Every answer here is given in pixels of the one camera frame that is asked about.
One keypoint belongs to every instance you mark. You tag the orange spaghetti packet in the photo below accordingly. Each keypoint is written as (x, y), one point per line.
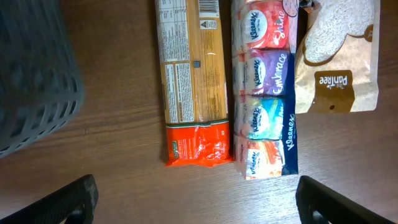
(193, 82)

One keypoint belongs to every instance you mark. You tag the grey plastic basket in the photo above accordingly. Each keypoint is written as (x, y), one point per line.
(41, 87)

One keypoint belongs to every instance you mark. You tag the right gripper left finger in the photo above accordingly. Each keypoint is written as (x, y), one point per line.
(73, 203)

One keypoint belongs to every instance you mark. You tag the Kleenex tissue multipack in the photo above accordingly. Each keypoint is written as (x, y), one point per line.
(264, 43)

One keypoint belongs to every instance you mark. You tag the beige Pantree rice bag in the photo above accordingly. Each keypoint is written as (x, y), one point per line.
(337, 60)

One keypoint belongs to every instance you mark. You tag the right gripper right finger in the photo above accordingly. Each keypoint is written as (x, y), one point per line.
(318, 203)

